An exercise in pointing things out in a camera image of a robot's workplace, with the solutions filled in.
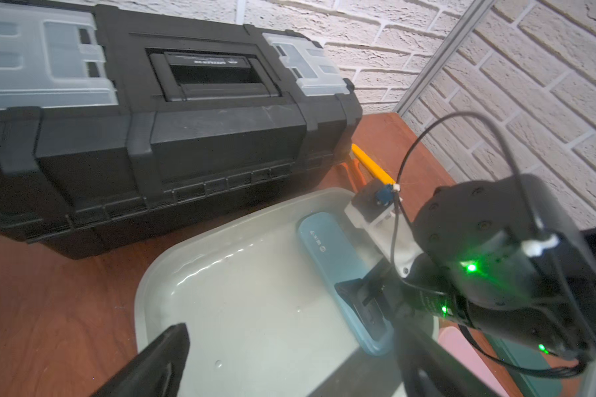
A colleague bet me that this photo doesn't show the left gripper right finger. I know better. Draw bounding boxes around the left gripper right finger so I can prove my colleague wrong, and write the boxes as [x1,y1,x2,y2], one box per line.
[393,319,497,396]

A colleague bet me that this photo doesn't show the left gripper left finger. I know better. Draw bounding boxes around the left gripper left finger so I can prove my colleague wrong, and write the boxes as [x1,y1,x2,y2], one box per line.
[93,323,190,397]

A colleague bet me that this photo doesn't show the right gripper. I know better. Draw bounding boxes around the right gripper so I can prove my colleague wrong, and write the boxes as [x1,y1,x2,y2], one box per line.
[334,257,470,342]

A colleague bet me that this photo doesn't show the light blue pencil case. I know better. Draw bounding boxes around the light blue pencil case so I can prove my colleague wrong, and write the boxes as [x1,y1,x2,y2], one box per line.
[297,212,393,357]

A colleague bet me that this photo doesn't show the pink pencil case with label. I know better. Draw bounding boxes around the pink pencil case with label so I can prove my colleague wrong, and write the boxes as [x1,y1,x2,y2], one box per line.
[438,327,508,397]

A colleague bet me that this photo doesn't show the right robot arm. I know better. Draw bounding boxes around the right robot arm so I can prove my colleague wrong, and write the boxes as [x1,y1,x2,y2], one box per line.
[334,175,596,360]

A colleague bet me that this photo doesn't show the grey plastic storage tray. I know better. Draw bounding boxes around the grey plastic storage tray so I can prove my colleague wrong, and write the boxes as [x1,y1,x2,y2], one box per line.
[134,188,405,396]

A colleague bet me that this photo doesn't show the yellow utility knife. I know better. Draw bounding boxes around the yellow utility knife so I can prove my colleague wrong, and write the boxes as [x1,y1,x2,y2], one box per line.
[351,144,396,185]

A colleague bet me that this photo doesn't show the black plastic toolbox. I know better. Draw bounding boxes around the black plastic toolbox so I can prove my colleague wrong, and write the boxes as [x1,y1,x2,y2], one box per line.
[0,1,363,259]

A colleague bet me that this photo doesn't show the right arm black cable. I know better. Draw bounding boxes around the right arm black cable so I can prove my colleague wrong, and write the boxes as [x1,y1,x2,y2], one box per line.
[389,111,596,378]

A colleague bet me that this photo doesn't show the orange handled pliers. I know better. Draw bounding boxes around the orange handled pliers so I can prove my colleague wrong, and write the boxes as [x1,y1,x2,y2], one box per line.
[336,159,367,193]

